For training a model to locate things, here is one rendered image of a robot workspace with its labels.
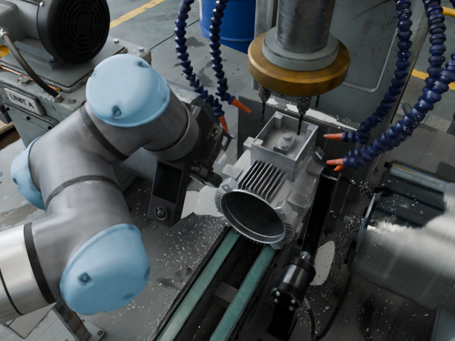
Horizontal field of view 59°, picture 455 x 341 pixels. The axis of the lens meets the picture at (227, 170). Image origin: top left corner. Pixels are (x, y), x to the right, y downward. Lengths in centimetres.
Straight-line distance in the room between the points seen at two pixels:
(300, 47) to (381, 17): 25
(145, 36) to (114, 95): 319
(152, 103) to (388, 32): 59
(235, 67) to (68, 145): 129
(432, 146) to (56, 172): 125
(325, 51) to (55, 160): 46
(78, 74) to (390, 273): 79
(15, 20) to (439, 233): 95
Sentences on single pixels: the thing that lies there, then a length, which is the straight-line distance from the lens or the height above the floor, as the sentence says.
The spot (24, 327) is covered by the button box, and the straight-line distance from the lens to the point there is 77.
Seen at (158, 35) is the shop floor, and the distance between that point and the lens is 360.
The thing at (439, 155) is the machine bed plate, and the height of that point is 80.
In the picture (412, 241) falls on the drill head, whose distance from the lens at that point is 76.
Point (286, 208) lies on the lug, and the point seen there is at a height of 108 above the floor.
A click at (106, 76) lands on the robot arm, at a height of 148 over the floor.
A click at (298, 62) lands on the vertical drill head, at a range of 68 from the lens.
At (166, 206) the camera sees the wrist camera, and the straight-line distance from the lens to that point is 59.
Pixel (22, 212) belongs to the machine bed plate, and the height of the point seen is 80.
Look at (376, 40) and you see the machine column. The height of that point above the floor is 129.
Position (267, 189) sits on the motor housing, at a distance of 80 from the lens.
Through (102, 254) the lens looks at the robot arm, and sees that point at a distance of 34.
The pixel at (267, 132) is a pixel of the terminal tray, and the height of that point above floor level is 112.
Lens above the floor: 171
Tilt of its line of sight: 47 degrees down
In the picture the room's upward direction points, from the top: straight up
